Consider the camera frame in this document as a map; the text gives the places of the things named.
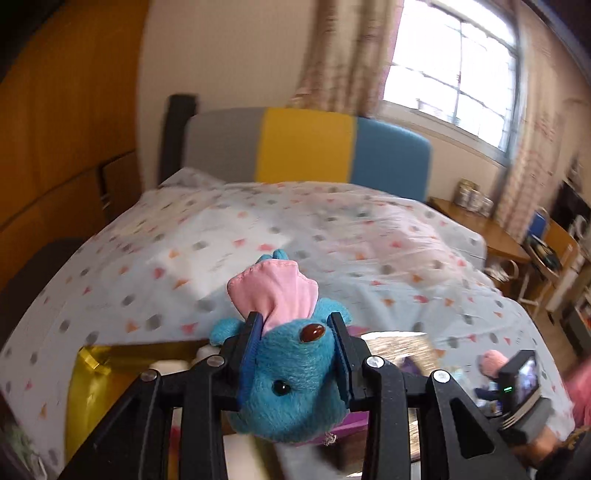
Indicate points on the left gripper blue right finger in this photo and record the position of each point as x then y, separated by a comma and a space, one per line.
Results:
350, 355

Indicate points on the grey yellow blue sofa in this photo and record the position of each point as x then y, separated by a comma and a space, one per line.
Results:
273, 145

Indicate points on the pink towel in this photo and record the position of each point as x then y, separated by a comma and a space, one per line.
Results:
491, 362

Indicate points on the gold metal tray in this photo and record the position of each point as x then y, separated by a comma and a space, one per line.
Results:
102, 373

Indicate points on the long wooden desk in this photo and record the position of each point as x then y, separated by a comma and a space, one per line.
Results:
499, 243

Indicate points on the black rolled mat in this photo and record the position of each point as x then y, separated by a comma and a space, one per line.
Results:
181, 107

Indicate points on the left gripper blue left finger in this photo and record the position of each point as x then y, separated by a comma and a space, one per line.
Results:
240, 367

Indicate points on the purple tissue pack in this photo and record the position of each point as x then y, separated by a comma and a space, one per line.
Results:
318, 409

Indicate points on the beige patterned curtain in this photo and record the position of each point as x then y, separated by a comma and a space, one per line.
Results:
348, 57

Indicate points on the blue plush mouse toy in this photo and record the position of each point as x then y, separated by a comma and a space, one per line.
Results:
286, 359

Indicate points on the patterned white tablecloth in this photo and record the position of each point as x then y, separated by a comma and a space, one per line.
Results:
198, 250

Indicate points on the packages on desk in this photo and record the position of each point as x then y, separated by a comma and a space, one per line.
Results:
468, 196

